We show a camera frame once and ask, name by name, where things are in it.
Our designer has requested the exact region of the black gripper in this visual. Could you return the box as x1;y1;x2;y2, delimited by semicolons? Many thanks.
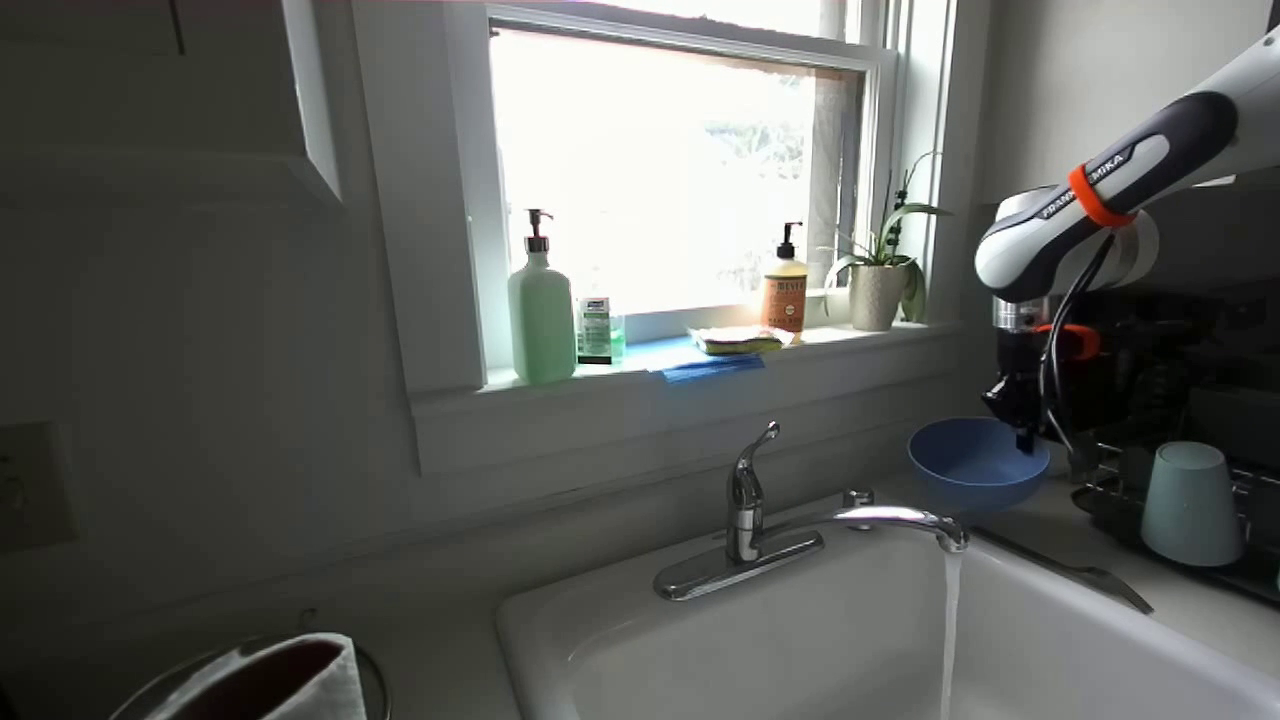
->
978;296;1072;461

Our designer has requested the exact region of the blue plastic bowl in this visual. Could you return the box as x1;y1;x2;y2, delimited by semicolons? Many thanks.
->
904;411;1059;521

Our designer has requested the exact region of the chrome sink faucet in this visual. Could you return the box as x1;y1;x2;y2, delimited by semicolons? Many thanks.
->
648;415;976;602

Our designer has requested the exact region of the white kitchen sink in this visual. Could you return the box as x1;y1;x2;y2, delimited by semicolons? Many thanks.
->
491;509;1280;720

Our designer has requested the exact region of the teal plastic cup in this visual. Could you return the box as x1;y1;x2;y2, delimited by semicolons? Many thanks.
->
1135;438;1246;572

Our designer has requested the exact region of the white plant pot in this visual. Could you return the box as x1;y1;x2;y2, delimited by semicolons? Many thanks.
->
849;261;912;335

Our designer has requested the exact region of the green orchid plant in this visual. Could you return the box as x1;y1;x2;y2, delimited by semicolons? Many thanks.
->
827;149;952;323

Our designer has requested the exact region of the amber soap pump bottle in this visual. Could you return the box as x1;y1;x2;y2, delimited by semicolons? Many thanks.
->
758;215;813;339

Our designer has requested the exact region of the yellow sponge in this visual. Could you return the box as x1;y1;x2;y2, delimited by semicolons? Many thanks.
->
687;323;792;361

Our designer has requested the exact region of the blue cloth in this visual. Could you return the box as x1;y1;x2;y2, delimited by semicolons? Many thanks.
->
620;333;771;388

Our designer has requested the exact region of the small green jar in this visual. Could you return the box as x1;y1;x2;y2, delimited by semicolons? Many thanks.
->
572;291;620;367

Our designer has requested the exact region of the green soap pump bottle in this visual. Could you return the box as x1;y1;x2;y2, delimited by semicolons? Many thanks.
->
504;203;579;390

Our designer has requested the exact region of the robot wrist cable bundle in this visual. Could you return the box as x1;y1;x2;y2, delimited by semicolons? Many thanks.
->
1026;222;1127;465

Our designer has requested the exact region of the white window frame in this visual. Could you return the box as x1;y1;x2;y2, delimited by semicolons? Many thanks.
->
349;0;990;403

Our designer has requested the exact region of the white wall cabinet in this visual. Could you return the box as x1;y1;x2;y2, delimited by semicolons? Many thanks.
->
0;0;349;206

